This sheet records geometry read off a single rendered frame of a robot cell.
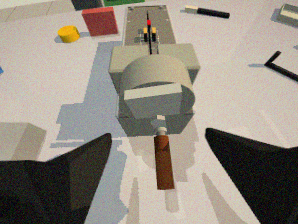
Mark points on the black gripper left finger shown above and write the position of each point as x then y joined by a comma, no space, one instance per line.
62,189

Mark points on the black l-shaped rod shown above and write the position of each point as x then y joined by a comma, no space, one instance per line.
279,69

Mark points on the yellow short cylinder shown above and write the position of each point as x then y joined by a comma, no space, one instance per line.
68,34

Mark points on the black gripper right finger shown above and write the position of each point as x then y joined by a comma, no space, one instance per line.
265,175

